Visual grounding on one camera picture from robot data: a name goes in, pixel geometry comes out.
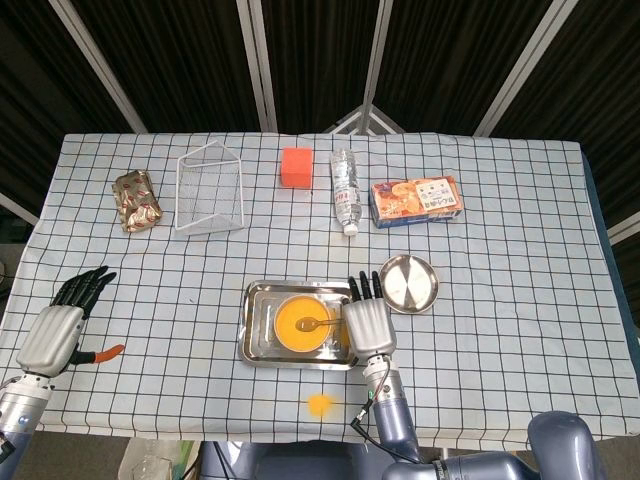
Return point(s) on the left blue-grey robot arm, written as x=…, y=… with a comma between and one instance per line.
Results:
x=20, y=415

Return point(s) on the blue-grey robot torso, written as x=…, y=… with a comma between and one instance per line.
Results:
x=300, y=462

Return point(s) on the orange foam cube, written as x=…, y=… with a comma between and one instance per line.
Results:
x=296, y=169

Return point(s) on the white round bowl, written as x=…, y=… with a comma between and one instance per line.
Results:
x=275, y=325

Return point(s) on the checked light blue tablecloth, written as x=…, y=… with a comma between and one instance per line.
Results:
x=500, y=325

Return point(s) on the clear plastic water bottle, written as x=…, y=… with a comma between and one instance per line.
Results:
x=346, y=190

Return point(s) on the round stainless steel plate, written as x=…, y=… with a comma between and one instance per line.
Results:
x=410, y=285

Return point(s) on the gold foil snack bag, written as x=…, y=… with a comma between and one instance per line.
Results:
x=136, y=202

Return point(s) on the white metal frame stand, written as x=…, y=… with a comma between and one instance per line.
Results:
x=367, y=120

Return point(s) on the clear plastic bag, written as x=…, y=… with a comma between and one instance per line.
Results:
x=150, y=462

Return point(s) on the metal spoon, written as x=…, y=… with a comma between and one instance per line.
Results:
x=306, y=325

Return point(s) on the orange-yellow liquid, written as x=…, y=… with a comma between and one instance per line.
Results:
x=295, y=340

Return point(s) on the yellow powder pile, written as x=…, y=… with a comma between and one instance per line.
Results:
x=320, y=405

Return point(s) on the orange and blue cardboard box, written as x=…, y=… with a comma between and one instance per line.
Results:
x=415, y=202

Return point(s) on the black folding partition screen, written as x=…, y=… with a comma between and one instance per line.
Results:
x=175, y=60

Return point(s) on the rectangular stainless steel tray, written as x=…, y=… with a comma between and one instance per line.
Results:
x=257, y=350

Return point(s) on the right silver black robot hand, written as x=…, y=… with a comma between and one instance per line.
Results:
x=369, y=327

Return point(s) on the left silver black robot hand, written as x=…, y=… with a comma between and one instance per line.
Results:
x=50, y=335

